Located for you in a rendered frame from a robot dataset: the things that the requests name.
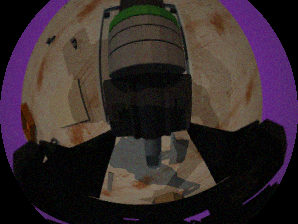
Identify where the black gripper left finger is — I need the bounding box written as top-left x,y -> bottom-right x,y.
39,131 -> 117,198

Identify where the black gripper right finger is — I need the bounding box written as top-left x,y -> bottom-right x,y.
186,120 -> 259,184

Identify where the green ring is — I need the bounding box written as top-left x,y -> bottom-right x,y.
108,4 -> 180,35

